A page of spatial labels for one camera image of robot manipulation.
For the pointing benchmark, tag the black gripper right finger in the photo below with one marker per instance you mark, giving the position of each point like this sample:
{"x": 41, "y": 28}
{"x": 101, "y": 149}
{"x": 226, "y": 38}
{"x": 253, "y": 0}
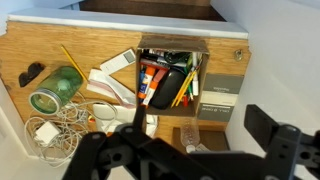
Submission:
{"x": 285, "y": 145}

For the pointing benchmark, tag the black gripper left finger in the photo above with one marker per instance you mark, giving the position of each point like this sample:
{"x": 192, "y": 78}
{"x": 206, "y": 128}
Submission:
{"x": 142, "y": 157}

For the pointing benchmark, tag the white remote control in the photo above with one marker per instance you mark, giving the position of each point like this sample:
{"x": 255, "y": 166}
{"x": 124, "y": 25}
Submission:
{"x": 118, "y": 62}

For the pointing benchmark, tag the white power adapter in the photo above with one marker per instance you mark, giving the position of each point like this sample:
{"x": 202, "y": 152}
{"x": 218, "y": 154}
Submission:
{"x": 46, "y": 133}

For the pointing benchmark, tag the green glass jar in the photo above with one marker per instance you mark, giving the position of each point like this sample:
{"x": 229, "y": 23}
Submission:
{"x": 56, "y": 90}

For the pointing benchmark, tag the yellow pencil on table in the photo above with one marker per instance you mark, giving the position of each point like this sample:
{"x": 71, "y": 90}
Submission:
{"x": 73, "y": 62}

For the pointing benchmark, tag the grey white staples box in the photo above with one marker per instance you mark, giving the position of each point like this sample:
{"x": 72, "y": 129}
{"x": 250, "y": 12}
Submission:
{"x": 219, "y": 96}

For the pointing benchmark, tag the clear plastic bottle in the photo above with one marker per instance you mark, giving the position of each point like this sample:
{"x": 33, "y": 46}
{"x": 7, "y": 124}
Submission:
{"x": 189, "y": 135}

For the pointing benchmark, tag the orange-capped glue stick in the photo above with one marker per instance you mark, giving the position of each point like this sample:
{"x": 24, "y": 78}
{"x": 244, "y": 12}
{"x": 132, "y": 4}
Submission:
{"x": 153, "y": 86}
{"x": 146, "y": 80}

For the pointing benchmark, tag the black curved object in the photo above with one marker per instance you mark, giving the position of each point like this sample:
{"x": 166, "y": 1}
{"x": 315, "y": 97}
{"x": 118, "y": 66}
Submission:
{"x": 32, "y": 72}

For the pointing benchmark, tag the brown cardboard box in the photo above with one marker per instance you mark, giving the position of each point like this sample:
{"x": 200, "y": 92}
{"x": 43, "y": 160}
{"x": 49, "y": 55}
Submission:
{"x": 167, "y": 53}

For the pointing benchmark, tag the yellow pencils in box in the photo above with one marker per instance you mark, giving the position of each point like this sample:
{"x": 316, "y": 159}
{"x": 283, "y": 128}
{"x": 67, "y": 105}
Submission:
{"x": 184, "y": 86}

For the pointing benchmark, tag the white marker pen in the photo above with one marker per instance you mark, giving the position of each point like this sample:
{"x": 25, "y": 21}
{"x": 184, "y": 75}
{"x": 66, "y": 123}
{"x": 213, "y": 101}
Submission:
{"x": 195, "y": 78}

